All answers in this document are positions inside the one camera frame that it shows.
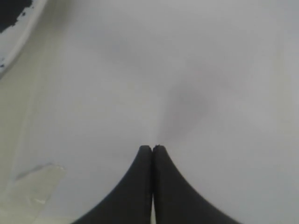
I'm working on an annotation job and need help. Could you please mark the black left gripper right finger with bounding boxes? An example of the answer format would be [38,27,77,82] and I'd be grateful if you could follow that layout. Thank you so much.
[152,145,236,224]

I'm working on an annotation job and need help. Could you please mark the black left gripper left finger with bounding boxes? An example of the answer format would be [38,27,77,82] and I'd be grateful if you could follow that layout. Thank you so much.
[74,146,152,224]

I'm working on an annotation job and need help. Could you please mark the white dish with blue paint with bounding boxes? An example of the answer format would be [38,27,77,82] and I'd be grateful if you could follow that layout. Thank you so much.
[0,0,48,77]

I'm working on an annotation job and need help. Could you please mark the clear adhesive tape piece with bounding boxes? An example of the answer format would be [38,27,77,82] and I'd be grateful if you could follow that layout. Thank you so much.
[5,164,66,224]

